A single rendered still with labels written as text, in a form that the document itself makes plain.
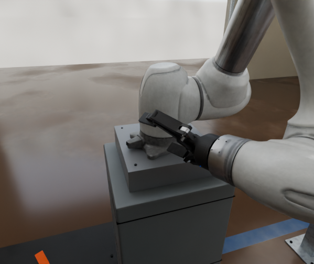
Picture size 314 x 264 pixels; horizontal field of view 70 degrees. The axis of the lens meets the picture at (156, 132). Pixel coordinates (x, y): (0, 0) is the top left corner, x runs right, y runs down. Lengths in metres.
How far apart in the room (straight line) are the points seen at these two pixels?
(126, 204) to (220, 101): 0.43
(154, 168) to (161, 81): 0.26
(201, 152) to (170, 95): 0.27
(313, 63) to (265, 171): 0.20
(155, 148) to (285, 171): 0.46
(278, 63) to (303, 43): 6.08
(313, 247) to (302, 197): 1.39
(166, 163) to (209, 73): 0.31
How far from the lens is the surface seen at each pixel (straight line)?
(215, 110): 0.76
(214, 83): 0.71
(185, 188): 0.73
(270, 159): 0.36
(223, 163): 0.41
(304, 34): 0.44
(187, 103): 0.70
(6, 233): 1.92
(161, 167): 0.69
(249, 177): 0.37
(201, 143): 0.45
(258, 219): 1.86
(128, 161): 0.71
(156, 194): 0.70
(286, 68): 6.76
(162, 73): 0.67
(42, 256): 1.66
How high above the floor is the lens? 1.27
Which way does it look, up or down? 26 degrees down
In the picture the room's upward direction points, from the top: straight up
